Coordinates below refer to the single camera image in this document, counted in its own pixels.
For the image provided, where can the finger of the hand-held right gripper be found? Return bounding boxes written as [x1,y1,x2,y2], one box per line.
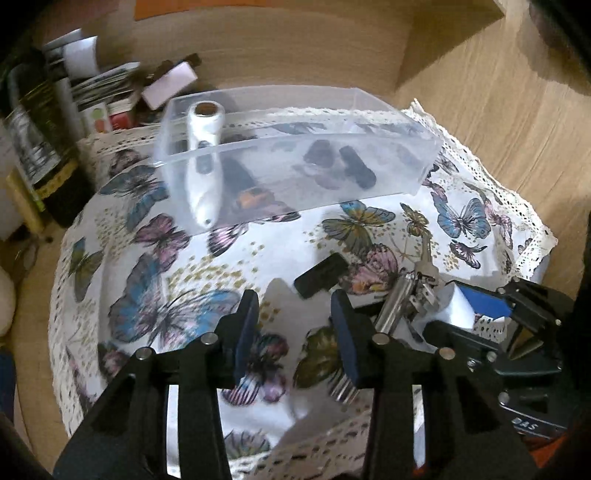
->
[422,320,563,378]
[455,279,575,340]

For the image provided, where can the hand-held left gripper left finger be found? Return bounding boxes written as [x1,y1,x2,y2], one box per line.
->
[53,290,262,480]

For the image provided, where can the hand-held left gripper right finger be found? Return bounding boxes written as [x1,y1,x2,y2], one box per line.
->
[330,290,539,480]

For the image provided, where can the black plastic clip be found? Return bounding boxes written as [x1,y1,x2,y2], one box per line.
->
[294,253,350,300]

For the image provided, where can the clear plastic storage box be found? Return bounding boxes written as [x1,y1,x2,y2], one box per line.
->
[152,85,441,232]

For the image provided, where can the butterfly print tablecloth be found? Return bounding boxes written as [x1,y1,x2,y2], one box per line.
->
[48,98,559,480]

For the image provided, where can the black and orange lighter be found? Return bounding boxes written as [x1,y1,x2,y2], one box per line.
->
[222,159,274,214]

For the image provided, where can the black oblong stick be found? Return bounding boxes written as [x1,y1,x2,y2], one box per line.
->
[339,145,376,190]

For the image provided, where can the white plastic bottle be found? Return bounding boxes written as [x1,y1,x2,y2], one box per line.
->
[185,100,227,230]

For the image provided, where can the wooden stick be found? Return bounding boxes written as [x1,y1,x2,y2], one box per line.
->
[4,167,48,237]

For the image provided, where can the pink and white box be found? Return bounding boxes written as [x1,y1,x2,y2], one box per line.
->
[141,62,197,110]

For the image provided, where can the dark glass bottle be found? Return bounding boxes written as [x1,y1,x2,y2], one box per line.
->
[4,59,94,228]

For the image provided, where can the stack of booklets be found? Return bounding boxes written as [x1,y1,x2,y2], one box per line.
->
[69,62,145,136]

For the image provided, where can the white paper carton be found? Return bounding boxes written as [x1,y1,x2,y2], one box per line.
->
[44,29,100,80]

